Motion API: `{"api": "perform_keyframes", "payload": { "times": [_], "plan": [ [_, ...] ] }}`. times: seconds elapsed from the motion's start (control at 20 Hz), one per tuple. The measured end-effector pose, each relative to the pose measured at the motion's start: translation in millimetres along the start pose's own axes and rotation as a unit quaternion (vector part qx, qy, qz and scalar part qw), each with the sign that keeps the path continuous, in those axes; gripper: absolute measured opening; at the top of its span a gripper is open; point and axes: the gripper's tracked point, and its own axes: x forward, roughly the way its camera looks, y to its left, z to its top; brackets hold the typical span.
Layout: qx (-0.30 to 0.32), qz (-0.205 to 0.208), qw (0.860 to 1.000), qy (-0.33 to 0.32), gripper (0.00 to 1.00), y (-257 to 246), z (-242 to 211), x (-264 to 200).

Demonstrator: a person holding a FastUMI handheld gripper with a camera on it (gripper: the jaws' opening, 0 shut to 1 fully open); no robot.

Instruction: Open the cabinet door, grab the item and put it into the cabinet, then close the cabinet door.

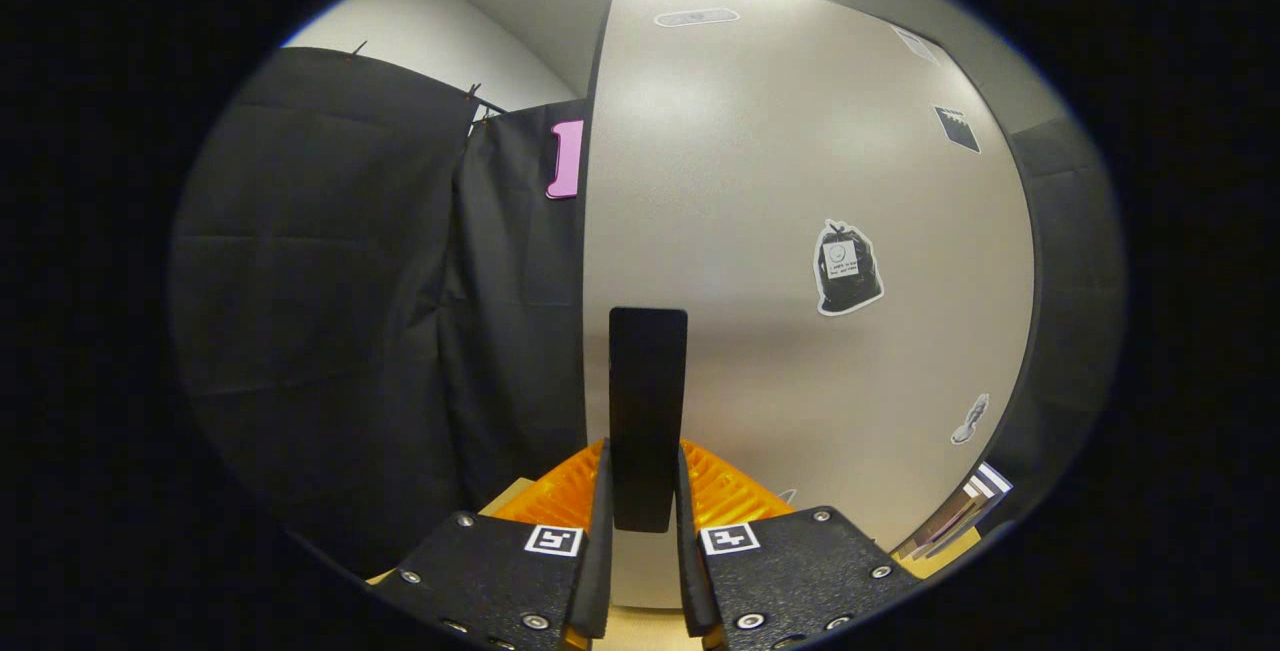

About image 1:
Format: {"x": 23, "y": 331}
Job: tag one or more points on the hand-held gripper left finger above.
{"x": 600, "y": 571}

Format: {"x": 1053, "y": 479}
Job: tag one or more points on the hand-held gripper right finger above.
{"x": 690, "y": 571}

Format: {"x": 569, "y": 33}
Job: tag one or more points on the beige cabinet door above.
{"x": 750, "y": 181}

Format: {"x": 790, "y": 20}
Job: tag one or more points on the dark spine book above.
{"x": 960, "y": 516}

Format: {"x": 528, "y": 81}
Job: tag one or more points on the blue cover book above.
{"x": 990, "y": 479}

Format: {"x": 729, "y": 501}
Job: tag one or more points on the black backdrop cloth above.
{"x": 320, "y": 281}

